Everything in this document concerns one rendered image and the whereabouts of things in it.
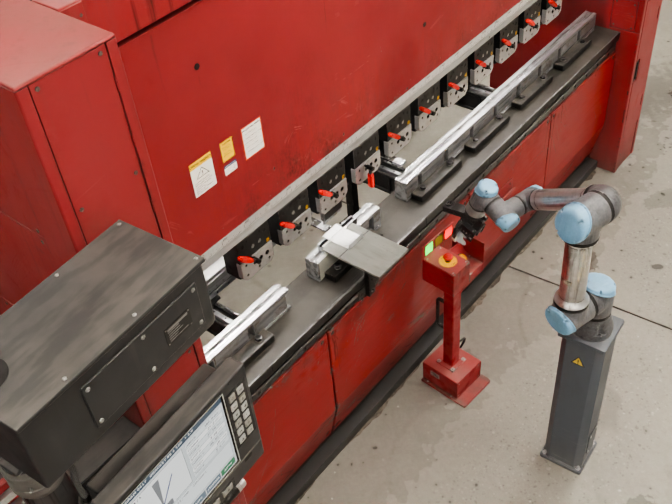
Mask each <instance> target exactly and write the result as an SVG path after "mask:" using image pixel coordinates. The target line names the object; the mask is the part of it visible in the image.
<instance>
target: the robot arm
mask: <svg viewBox="0 0 672 504"><path fill-rule="evenodd" d="M498 189H499V188H498V185H497V183H496V182H495V181H493V180H491V179H482V180H481V181H479V183H478V184H477V186H476V187H475V189H474V192H473V194H472V196H471V197H470V199H469V201H468V203H467V205H463V204H460V203H456V202H453V201H450V200H448V201H447V202H446V203H445V204H444V205H442V208H443V212H446V213H449V214H453V215H456V216H459V217H461V218H460V220H459V221H458V222H457V224H456V226H455V229H454V230H453V232H452V239H453V241H454V242H456V241H457V242H459V243H461V244H462V245H466V242H465V241H464V239H463V238H465V239H467V240H468V241H469V242H471V241H472V239H473V237H474V236H478V234H479V233H480V232H482V231H483V229H484V227H485V225H486V224H485V221H487V220H488V217H487V216H486V215H485V214H487V215H488V216H489V217H490V218H491V219H492V220H493V222H494V223H495V225H496V226H498V227H499V228H500V229H501V230H502V231H503V232H510V231H511V230H513V229H514V228H515V227H516V226H517V225H518V224H519V223H520V218H519V217H521V216H523V215H524V214H526V213H528V212H529V211H532V210H546V211H559V212H558V213H557V215H556V217H555V228H556V230H558V232H557V233H558V235H559V237H560V238H561V239H562V240H563V242H564V243H565V246H564V255H563V263H562V272H561V280H560V288H559V289H558V290H556V292H555V294H554V298H553V304H552V305H551V306H548V308H546V310H545V316H546V319H547V321H548V323H549V324H550V325H551V327H552V328H553V329H554V330H555V331H557V332H558V333H560V334H562V335H570V334H571V333H573V334H574V335H576V336H577V337H578V338H580V339H582V340H585V341H588V342H600V341H604V340H606V339H607V338H609V337H610V336H611V334H612V332H613V328H614V322H613V319H612V315H611V311H612V307H613V302H614V297H615V295H616V284H615V282H614V281H613V280H612V279H611V278H610V277H609V276H607V275H605V274H602V273H595V272H594V273H589V269H590V262H591V255H592V249H593V246H595V245H596V244H597V243H598V241H599V237H600V230H601V229H602V228H603V227H604V226H606V225H607V224H609V223H610V222H612V221H613V220H614V219H616V218H617V216H618V215H619V213H620V211H621V207H622V200H621V197H620V195H619V193H618V192H617V191H616V190H615V189H614V188H612V187H611V186H608V185H602V184H595V185H589V186H588V187H586V188H558V189H543V188H542V187H540V186H538V185H532V186H530V187H527V188H526V189H524V190H523V191H521V192H520V193H518V194H516V195H515V196H513V197H511V198H510V199H508V200H506V201H504V200H503V199H502V198H501V197H500V196H499V195H498Z"/></svg>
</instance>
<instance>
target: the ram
mask: <svg viewBox="0 0 672 504"><path fill-rule="evenodd" d="M520 1H522V0H193V1H191V2H189V3H187V4H186V5H184V6H182V7H180V8H179V9H177V10H175V11H173V12H172V13H170V14H168V15H166V16H164V17H163V18H161V19H159V20H157V21H156V22H154V23H152V24H150V25H148V26H147V27H145V28H143V29H141V30H140V31H138V32H136V33H134V34H132V35H131V36H129V37H127V38H125V39H124V40H122V41H120V42H118V43H117V44H118V48H119V51H120V55H121V59H122V62H123V66H124V69H125V73H126V76H127V80H128V83H129V87H130V90H131V94H132V98H133V101H134V105H135V108H136V112H137V115H138V119H139V122H140V126H141V129H142V133H143V137H144V140H145V144H146V147H147V151H148V154H149V158H150V161H151V165H152V169H153V172H154V176H155V179H156V183H157V186H158V190H159V193H160V197H161V200H162V204H163V208H164V211H165V215H166V218H167V222H168V225H169V229H170V232H171V236H172V239H173V243H174V244H175V245H177V246H180V247H182V248H184V249H186V250H189V251H191V252H193V253H195V254H197V255H200V256H202V255H203V254H204V253H205V252H207V251H208V250H209V249H210V248H212V247H213V246H214V245H216V244H217V243H218V242H219V241H221V240H222V239H223V238H224V237H226V236H227V235H228V234H229V233H231V232H232V231H233V230H234V229H236V228H237V227H238V226H239V225H241V224H242V223H243V222H244V221H246V220H247V219H248V218H249V217H251V216H252V215H253V214H254V213H256V212H257V211H258V210H259V209H261V208H262V207H263V206H264V205H266V204H267V203H268V202H269V201H271V200H272V199H273V198H274V197H276V196H277V195H278V194H280V193H281V192H282V191H283V190H285V189H286V188H287V187H288V186H290V185H291V184H292V183H293V182H295V181H296V180H297V179H298V178H300V177H301V176H302V175H303V174H305V173H306V172H307V171H308V170H310V169H311V168H312V167H313V166H315V165H316V164H317V163H318V162H320V161H321V160H322V159H323V158H325V157H326V156H327V155H328V154H330V153H331V152H332V151H333V150H335V149H336V148H337V147H338V146H340V145H341V144H342V143H344V142H345V141H346V140H347V139H349V138H350V137H351V136H352V135H354V134H355V133H356V132H357V131H359V130H360V129H361V128H362V127H364V126H365V125H366V124H367V123H369V122H370V121H371V120H372V119H374V118H375V117H376V116H377V115H379V114H380V113H381V112H382V111H384V110H385V109H386V108H387V107H389V106H390V105H391V104H392V103H394V102H395V101H396V100H397V99H399V98H400V97H401V96H403V95H404V94H405V93H406V92H408V91H409V90H410V89H411V88H413V87H414V86H415V85H416V84H418V83H419V82H420V81H421V80H423V79H424V78H425V77H426V76H428V75H429V74H430V73H431V72H433V71H434V70H435V69H436V68H438V67H439V66H440V65H441V64H443V63H444V62H445V61H446V60H448V59H449V58H450V57H451V56H453V55H454V54H455V53H456V52H458V51H459V50H460V49H461V48H463V47H464V46H465V45H467V44H468V43H469V42H470V41H472V40H473V39H474V38H475V37H477V36H478V35H479V34H480V33H482V32H483V31H484V30H485V29H487V28H488V27H489V26H490V25H492V24H493V23H494V22H495V21H497V20H498V19H499V18H500V17H502V16H503V15H504V14H505V13H507V12H508V11H509V10H510V9H512V8H513V7H514V6H515V5H517V4H518V3H519V2H520ZM536 1H537V0H530V1H529V2H527V3H526V4H525V5H524V6H522V7H521V8H520V9H519V10H518V11H516V12H515V13H514V14H513V15H511V16H510V17H509V18H508V19H506V20H505V21H504V22H503V23H501V24H500V25H499V26H498V27H496V28H495V29H494V30H493V31H491V32H490V33H489V34H488V35H486V36H485V37H484V38H483V39H482V40H480V41H479V42H478V43H477V44H475V45H474V46H473V47H472V48H470V49H469V50H468V51H467V52H465V53H464V54H463V55H462V56H460V57H459V58H458V59H457V60H455V61H454V62H453V63H452V64H450V65H449V66H448V67H447V68H445V69H444V70H443V71H442V72H441V73H439V74H438V75H437V76H436V77H434V78H433V79H432V80H431V81H429V82H428V83H427V84H426V85H424V86H423V87H422V88H421V89H419V90H418V91H417V92H416V93H414V94H413V95H412V96H411V97H409V98H408V99H407V100H406V101H404V102H403V103H402V104H401V105H400V106H398V107H397V108H396V109H395V110H393V111H392V112H391V113H390V114H388V115H387V116H386V117H385V118H383V119H382V120H381V121H380V122H378V123H377V124H376V125H375V126H373V127H372V128H371V129H370V130H368V131H367V132H366V133H365V134H364V135H362V136H361V137H360V138H359V139H357V140H356V141H355V142H354V143H352V144H351V145H350V146H349V147H347V148H346V149H345V150H344V151H342V152H341V153H340V154H339V155H337V156H336V157H335V158H334V159H332V160H331V161H330V162H329V163H327V164H326V165H325V166H324V167H323V168H321V169H320V170H319V171H318V172H316V173H315V174H314V175H313V176H311V177H310V178H309V179H308V180H306V181H305V182H304V183H303V184H301V185H300V186H299V187H298V188H296V189H295V190H294V191H293V192H291V193H290V194H289V195H288V196H286V197H285V198H284V199H283V200H282V201H280V202H279V203H278V204H277V205H275V206H274V207H273V208H272V209H270V210H269V211H268V212H267V213H265V214H264V215H263V216H262V217H260V218H259V219H258V220H257V221H255V222H254V223H253V224H252V225H250V226H249V227H248V228H247V229H246V230H244V231H243V232H242V233H241V234H239V235H238V236H237V237H236V238H234V239H233V240H232V241H231V242H229V243H228V244H227V245H226V246H224V247H223V248H222V249H221V250H219V251H218V252H217V253H216V254H214V255H213V256H212V257H211V258H209V259H208V260H207V261H206V262H205V263H203V264H202V269H203V271H205V270H206V269H207V268H208V267H210V266H211V265H212V264H213V263H214V262H216V261H217V260H218V259H219V258H221V257H222V256H223V255H224V254H226V253H227V252H228V251H229V250H230V249H232V248H233V247H234V246H235V245H237V244H238V243H239V242H240V241H242V240H243V239H244V238H245V237H246V236H248V235H249V234H250V233H251V232H253V231H254V230H255V229H256V228H258V227H259V226H260V225H261V224H262V223H264V222H265V221H266V220H267V219H269V218H270V217H271V216H272V215H274V214H275V213H276V212H277V211H278V210H280V209H281V208H282V207H283V206H285V205H286V204H287V203H288V202H290V201H291V200H292V199H293V198H294V197H296V196H297V195H298V194H299V193H301V192H302V191H303V190H304V189H306V188H307V187H308V186H309V185H310V184H312V183H313V182H314V181H315V180H317V179H318V178H319V177H320V176H322V175H323V174H324V173H325V172H326V171H328V170H329V169H330V168H331V167H333V166H334V165H335V164H336V163H338V162H339V161H340V160H341V159H342V158H344V157H345V156H346V155H347V154H349V153H350V152H351V151H352V150H354V149H355V148H356V147H357V146H358V145H360V144H361V143H362V142H363V141H365V140H366V139H367V138H368V137H370V136H371V135H372V134H373V133H374V132H376V131H377V130H378V129H379V128H381V127H382V126H383V125H384V124H386V123H387V122H388V121H389V120H390V119H392V118H393V117H394V116H395V115H397V114H398V113H399V112H400V111H402V110H403V109H404V108H405V107H406V106H408V105H409V104H410V103H411V102H413V101H414V100H415V99H416V98H418V97H419V96H420V95H421V94H422V93H424V92H425V91H426V90H427V89H429V88H430V87H431V86H432V85H434V84H435V83H436V82H437V81H438V80H440V79H441V78H442V77H443V76H445V75H446V74H447V73H448V72H450V71H451V70H452V69H453V68H454V67H456V66H457V65H458V64H459V63H461V62H462V61H463V60H464V59H466V58H467V57H468V56H469V55H470V54H472V53H473V52H474V51H475V50H477V49H478V48H479V47H480V46H482V45H483V44H484V43H485V42H486V41H488V40H489V39H490V38H491V37H493V36H494V35H495V34H496V33H498V32H499V31H500V30H501V29H502V28H504V27H505V26H506V25H507V24H509V23H510V22H511V21H512V20H514V19H515V18H516V17H517V16H518V15H520V14H521V13H522V12H523V11H525V10H526V9H527V8H528V7H530V6H531V5H532V4H533V3H535V2H536ZM259 116H260V119H261V125H262V131H263V137H264V143H265V147H264V148H263V149H261V150H260V151H259V152H257V153H256V154H255V155H253V156H252V157H251V158H249V159H248V160H247V161H246V157H245V152H244V146H243V141H242V136H241V130H240V129H242V128H243V127H245V126H246V125H248V124H249V123H250V122H252V121H253V120H255V119H256V118H257V117H259ZM230 136H232V141H233V146H234V151H235V155H234V156H233V157H231V158H230V159H229V160H227V161H226V162H225V163H223V160H222V155H221V150H220V145H219V144H220V143H222V142H223V141H225V140H226V139H228V138H229V137H230ZM209 151H210V153H211V158H212V162H213V167H214V171H215V176H216V180H217V183H216V184H215V185H214V186H212V187H211V188H210V189H208V190H207V191H206V192H204V193H203V194H202V195H200V196H199V197H198V198H196V195H195V191H194V187H193V183H192V179H191V175H190V170H189V166H190V165H191V164H192V163H194V162H195V161H197V160H198V159H200V158H201V157H202V156H204V155H205V154H207V153H208V152H209ZM234 159H236V162H237V167H238V168H236V169H235V170H234V171H232V172H231V173H230V174H228V175H227V176H226V174H225V169H224V167H225V166H226V165H228V164H229V163H230V162H232V161H233V160H234Z"/></svg>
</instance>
